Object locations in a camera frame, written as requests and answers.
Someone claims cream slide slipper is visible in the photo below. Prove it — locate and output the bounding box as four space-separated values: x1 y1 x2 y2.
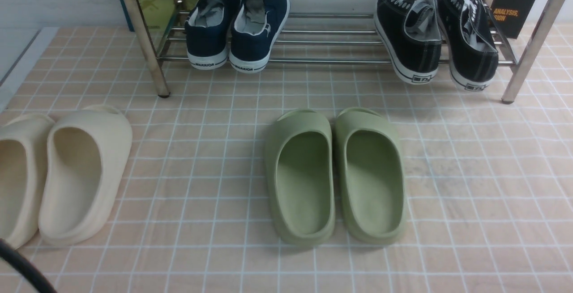
38 105 133 246
0 113 55 249

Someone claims black box orange text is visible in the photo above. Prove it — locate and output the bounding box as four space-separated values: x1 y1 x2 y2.
491 0 535 39

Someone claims green slide slipper right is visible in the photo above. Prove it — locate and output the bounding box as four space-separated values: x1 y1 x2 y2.
334 107 407 246

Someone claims silver metal shoe rack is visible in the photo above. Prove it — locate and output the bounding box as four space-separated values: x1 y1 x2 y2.
122 0 565 105

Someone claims cream slide slipper far left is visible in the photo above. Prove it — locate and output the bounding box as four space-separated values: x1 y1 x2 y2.
0 113 55 249

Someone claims green slide slipper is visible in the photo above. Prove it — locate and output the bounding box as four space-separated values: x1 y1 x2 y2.
264 108 335 247
334 107 407 246

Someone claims navy slip-on shoe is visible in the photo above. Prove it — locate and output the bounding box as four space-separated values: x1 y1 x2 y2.
184 0 241 70
229 0 291 74

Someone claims black canvas sneaker right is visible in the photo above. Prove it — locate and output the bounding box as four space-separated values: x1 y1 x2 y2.
436 0 499 93

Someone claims black canvas sneaker left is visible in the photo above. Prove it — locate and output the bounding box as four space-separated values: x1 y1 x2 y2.
374 0 442 85

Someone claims black canvas sneaker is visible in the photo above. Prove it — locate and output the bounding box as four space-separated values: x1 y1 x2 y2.
374 0 442 85
436 0 499 93

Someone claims green slide slipper left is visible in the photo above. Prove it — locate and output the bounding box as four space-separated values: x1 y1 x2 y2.
264 108 335 247

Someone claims black cable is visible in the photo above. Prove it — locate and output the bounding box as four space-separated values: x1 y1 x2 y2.
0 238 58 293

